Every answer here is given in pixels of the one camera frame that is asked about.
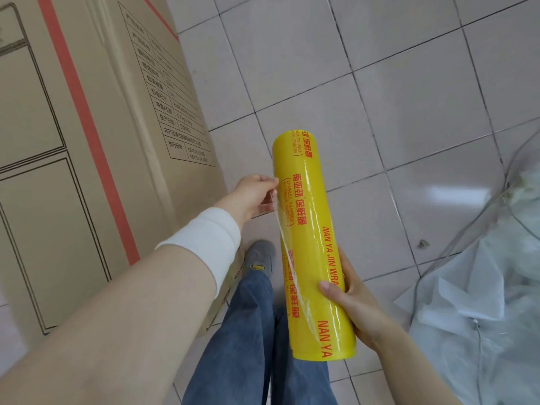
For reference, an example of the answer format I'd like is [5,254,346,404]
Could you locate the person's right hand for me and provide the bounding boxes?
[318,248,402,353]

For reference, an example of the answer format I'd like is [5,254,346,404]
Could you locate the person's left hand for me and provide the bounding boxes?
[215,174,280,229]

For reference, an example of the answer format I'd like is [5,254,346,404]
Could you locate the yellow cling film roll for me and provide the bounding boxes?
[272,130,357,361]

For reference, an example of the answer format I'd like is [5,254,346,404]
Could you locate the person's right forearm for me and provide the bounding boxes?
[375,328,463,405]

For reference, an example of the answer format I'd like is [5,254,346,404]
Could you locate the person's left forearm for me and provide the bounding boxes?
[0,244,218,405]

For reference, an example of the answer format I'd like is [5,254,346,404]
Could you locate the grey shoe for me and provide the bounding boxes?
[243,240,277,276]

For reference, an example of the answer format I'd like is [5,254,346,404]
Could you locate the white wrist band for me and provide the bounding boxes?
[155,207,242,298]

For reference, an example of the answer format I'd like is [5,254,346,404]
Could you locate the person's blue jeans legs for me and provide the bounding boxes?
[181,267,339,405]

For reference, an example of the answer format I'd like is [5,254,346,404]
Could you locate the crumpled clear plastic sheet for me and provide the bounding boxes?
[394,163,540,405]

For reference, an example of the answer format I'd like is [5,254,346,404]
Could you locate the large brown cardboard box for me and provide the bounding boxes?
[0,0,229,339]

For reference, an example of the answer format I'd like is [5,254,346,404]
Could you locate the thin grey cable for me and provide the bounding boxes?
[415,130,540,300]

